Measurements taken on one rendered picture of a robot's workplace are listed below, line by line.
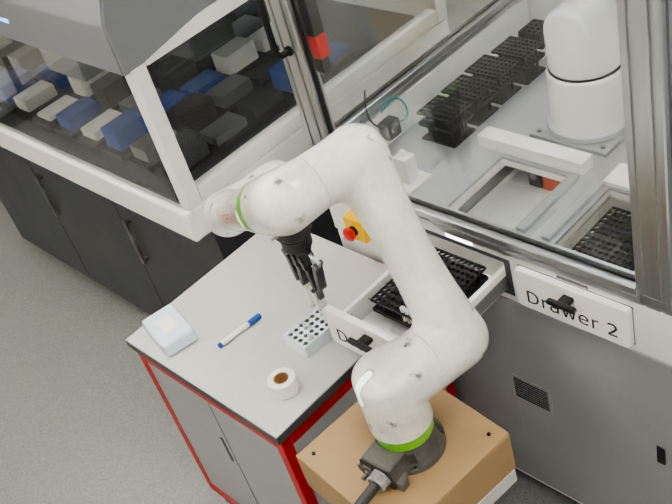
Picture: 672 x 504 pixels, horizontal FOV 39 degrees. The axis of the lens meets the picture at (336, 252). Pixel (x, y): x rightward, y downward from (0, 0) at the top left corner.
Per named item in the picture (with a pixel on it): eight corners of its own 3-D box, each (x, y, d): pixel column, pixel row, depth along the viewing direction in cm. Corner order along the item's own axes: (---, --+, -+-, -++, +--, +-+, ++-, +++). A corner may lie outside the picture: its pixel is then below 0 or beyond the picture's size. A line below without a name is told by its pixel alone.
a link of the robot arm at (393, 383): (459, 417, 188) (440, 353, 176) (397, 465, 183) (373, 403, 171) (419, 382, 197) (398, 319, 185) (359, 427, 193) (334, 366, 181)
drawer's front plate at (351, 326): (425, 388, 211) (415, 354, 204) (333, 340, 230) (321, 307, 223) (430, 383, 212) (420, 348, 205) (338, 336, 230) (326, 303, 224)
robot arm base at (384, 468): (385, 531, 180) (378, 514, 176) (326, 499, 189) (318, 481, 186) (460, 431, 193) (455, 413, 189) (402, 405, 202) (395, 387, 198)
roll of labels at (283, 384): (274, 379, 233) (269, 368, 230) (301, 377, 231) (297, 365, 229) (269, 401, 228) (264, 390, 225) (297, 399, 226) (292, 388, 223)
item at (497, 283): (423, 375, 212) (418, 356, 208) (341, 334, 228) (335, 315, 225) (528, 268, 230) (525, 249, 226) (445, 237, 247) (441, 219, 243)
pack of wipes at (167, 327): (199, 339, 251) (194, 327, 248) (168, 359, 248) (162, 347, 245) (175, 313, 262) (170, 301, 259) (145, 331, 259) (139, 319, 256)
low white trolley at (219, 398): (352, 611, 265) (275, 437, 218) (214, 505, 305) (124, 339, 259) (479, 467, 291) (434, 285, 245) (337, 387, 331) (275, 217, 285)
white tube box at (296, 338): (308, 358, 235) (304, 348, 233) (286, 345, 241) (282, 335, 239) (343, 328, 241) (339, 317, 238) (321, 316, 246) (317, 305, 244)
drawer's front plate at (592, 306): (630, 349, 205) (627, 312, 198) (519, 303, 224) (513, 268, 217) (634, 344, 206) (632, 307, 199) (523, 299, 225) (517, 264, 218)
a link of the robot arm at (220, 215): (303, 216, 186) (276, 165, 184) (254, 245, 183) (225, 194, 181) (256, 222, 220) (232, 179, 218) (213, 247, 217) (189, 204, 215)
